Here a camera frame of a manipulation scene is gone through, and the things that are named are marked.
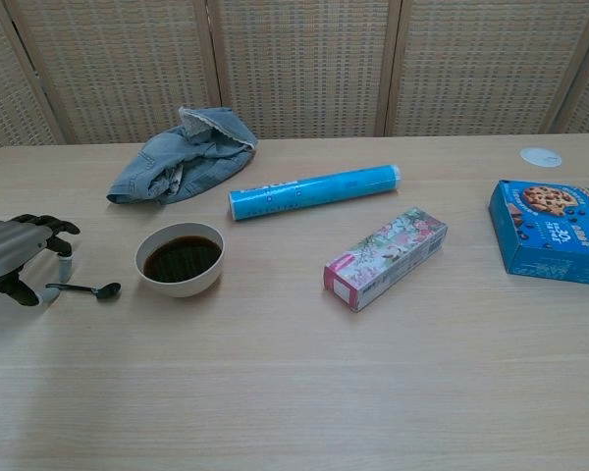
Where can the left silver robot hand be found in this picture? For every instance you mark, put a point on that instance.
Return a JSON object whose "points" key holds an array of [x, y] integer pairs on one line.
{"points": [[5, 245]]}

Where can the black plastic spoon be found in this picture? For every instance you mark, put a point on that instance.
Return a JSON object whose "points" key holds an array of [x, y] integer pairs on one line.
{"points": [[109, 291]]}

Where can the blue denim cloth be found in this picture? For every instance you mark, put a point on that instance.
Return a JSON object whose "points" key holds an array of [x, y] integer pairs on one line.
{"points": [[142, 172]]}

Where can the white bowl of dark liquid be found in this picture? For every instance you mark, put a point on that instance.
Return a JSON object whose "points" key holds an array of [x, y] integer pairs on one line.
{"points": [[176, 287]]}

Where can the blue cookie box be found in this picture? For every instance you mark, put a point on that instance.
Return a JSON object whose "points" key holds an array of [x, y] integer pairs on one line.
{"points": [[554, 245]]}

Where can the blue cling film roll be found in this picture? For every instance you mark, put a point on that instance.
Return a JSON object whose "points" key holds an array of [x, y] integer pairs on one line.
{"points": [[314, 192]]}

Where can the woven folding screen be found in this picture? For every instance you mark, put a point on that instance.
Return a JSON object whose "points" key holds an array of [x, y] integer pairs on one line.
{"points": [[304, 64]]}

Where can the floral pink-ended carton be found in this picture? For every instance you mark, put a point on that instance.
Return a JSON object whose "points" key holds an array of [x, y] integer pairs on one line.
{"points": [[388, 255]]}

